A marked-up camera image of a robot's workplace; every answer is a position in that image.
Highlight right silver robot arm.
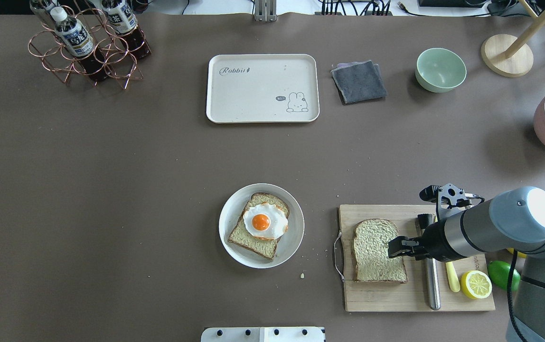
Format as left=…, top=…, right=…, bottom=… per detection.
left=388, top=183, right=545, bottom=342

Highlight fried egg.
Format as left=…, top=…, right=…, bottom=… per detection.
left=242, top=202, right=288, bottom=240

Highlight tea bottle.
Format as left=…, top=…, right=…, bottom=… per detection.
left=51, top=6, right=108, bottom=82
left=101, top=0, right=151, bottom=60
left=29, top=0, right=60, bottom=30

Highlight white round plate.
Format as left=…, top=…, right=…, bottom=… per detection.
left=219, top=183, right=304, bottom=268

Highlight green ceramic bowl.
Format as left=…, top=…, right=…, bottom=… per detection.
left=415, top=47, right=467, bottom=93

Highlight wooden cup stand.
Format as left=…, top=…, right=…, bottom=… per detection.
left=480, top=0, right=545, bottom=77

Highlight bread slice with egg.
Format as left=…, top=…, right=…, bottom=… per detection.
left=227, top=192, right=289, bottom=260

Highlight half cut lemon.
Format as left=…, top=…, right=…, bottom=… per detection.
left=460, top=270, right=492, bottom=299

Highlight copper wire bottle rack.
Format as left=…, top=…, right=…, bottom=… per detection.
left=28, top=0, right=151, bottom=89

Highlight aluminium frame post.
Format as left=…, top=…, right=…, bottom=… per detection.
left=254, top=0, right=277, bottom=22

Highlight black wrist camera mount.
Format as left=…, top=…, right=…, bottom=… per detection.
left=419, top=183, right=485, bottom=222

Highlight plain bread slice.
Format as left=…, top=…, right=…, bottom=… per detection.
left=353, top=218, right=408, bottom=284

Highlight yellow plastic knife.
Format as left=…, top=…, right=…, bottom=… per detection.
left=445, top=262, right=461, bottom=293

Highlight steel muddler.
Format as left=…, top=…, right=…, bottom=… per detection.
left=417, top=213, right=441, bottom=310

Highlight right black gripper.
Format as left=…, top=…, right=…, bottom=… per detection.
left=388, top=236, right=432, bottom=260

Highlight cream rabbit tray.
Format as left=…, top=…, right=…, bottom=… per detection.
left=206, top=54, right=320, bottom=124

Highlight grey folded cloth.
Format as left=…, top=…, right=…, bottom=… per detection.
left=331, top=60, right=388, bottom=105

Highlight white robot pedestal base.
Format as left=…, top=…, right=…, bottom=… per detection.
left=200, top=326, right=327, bottom=342

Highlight green lime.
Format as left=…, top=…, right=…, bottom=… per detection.
left=488, top=260, right=521, bottom=292

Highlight bamboo cutting board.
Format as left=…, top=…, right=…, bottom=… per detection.
left=339, top=204, right=495, bottom=312

